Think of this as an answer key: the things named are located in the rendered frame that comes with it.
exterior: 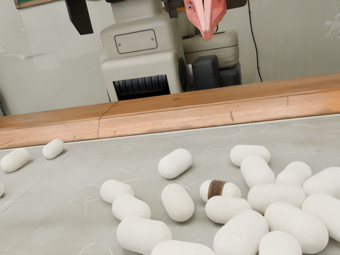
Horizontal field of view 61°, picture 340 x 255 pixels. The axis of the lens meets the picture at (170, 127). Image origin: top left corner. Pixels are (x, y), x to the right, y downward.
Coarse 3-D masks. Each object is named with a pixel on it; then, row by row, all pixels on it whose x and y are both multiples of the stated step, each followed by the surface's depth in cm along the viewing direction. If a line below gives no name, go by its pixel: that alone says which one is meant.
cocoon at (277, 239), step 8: (272, 232) 15; (280, 232) 15; (264, 240) 15; (272, 240) 15; (280, 240) 14; (288, 240) 14; (264, 248) 15; (272, 248) 14; (280, 248) 14; (288, 248) 14; (296, 248) 14
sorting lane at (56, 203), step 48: (96, 144) 38; (144, 144) 35; (192, 144) 33; (240, 144) 31; (288, 144) 29; (336, 144) 27; (48, 192) 28; (96, 192) 26; (144, 192) 25; (192, 192) 24; (0, 240) 22; (48, 240) 21; (96, 240) 20; (192, 240) 19; (336, 240) 17
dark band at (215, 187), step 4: (212, 180) 22; (216, 180) 22; (212, 184) 21; (216, 184) 21; (220, 184) 21; (224, 184) 21; (208, 188) 21; (212, 188) 21; (216, 188) 21; (220, 188) 21; (208, 192) 21; (212, 192) 21; (216, 192) 21; (220, 192) 20; (208, 196) 21; (212, 196) 21
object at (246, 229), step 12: (240, 216) 17; (252, 216) 16; (228, 228) 16; (240, 228) 16; (252, 228) 16; (264, 228) 16; (216, 240) 16; (228, 240) 15; (240, 240) 15; (252, 240) 15; (216, 252) 16; (228, 252) 15; (240, 252) 15; (252, 252) 15
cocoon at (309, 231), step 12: (276, 204) 17; (288, 204) 17; (264, 216) 18; (276, 216) 17; (288, 216) 16; (300, 216) 16; (312, 216) 16; (276, 228) 17; (288, 228) 16; (300, 228) 15; (312, 228) 15; (324, 228) 15; (300, 240) 15; (312, 240) 15; (324, 240) 15; (312, 252) 15
